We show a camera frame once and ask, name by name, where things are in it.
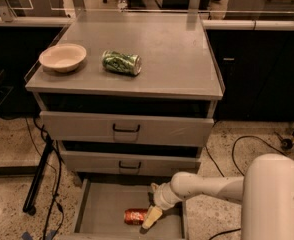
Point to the red coke can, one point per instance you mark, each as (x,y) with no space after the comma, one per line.
(135,216)

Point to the white bowl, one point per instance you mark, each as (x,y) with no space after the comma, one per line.
(62,58)

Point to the grey middle drawer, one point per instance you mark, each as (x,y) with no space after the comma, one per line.
(126,164)

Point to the grey drawer cabinet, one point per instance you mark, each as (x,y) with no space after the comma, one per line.
(179,78)

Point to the clear water bottle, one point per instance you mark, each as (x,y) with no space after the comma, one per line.
(122,5)

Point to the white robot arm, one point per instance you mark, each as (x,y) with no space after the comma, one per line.
(265,193)

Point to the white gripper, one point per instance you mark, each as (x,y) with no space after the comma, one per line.
(161,197)

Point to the grey top drawer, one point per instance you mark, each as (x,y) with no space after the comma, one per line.
(113,128)

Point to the black stand leg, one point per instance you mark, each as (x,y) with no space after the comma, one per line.
(29,204)

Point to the grey open bottom drawer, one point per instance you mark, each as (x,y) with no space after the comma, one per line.
(102,205)

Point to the black caster wheel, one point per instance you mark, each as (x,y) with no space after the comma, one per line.
(286,144)

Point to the green soda can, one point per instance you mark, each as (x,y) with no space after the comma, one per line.
(128,64)

